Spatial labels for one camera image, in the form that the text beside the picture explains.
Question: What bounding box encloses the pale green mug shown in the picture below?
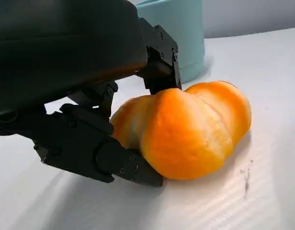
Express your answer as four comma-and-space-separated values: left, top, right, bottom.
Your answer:
135, 0, 207, 84

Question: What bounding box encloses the large orange white bread roll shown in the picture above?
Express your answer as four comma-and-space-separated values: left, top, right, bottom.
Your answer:
110, 80, 252, 181

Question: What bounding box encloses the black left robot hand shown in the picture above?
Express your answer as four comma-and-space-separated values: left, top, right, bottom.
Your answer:
0, 0, 182, 187

